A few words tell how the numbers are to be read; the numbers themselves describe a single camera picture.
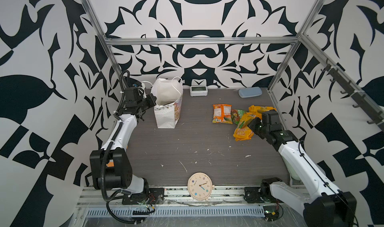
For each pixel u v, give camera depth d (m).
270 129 0.60
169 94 0.99
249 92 1.16
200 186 0.75
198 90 1.15
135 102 0.65
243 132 0.81
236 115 1.02
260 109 1.01
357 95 0.59
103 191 0.37
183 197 0.76
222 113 1.02
